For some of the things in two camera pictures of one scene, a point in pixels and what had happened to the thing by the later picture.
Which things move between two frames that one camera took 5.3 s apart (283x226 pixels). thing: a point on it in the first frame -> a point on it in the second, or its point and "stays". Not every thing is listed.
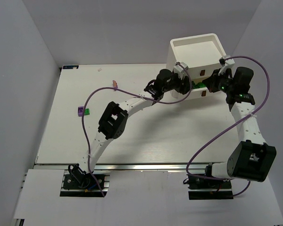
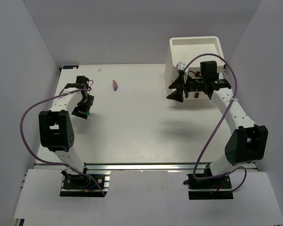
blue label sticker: [70, 67] stays
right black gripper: [212, 80] -> [185, 84]
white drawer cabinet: [200, 54] stays
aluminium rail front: [120, 166] stays
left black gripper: [184, 84] -> [83, 109]
